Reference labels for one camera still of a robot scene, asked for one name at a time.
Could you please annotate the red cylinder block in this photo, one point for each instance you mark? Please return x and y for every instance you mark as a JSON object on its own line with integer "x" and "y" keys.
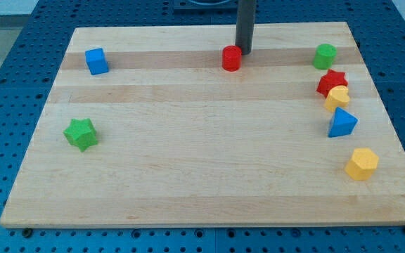
{"x": 231, "y": 58}

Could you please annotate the green star block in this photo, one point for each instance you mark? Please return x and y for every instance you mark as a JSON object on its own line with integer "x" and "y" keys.
{"x": 81, "y": 134}

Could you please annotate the red star block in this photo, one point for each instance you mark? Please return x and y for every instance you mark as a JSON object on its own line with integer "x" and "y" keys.
{"x": 330, "y": 80}

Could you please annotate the light wooden board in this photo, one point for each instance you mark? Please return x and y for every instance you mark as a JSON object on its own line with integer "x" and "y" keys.
{"x": 184, "y": 143}

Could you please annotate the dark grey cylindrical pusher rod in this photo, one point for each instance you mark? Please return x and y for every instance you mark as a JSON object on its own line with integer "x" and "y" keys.
{"x": 245, "y": 25}

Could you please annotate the blue cube block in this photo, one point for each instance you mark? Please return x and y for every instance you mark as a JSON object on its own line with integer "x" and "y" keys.
{"x": 96, "y": 62}

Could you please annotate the yellow heart block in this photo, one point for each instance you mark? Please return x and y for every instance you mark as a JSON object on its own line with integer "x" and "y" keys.
{"x": 338, "y": 96}

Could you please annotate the blue triangle block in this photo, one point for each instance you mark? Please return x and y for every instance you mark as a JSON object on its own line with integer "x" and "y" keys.
{"x": 342, "y": 123}

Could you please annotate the green cylinder block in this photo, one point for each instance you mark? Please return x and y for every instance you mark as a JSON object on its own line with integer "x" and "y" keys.
{"x": 324, "y": 56}

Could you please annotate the yellow hexagon block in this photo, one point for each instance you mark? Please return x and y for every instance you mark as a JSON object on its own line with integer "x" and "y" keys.
{"x": 362, "y": 164}

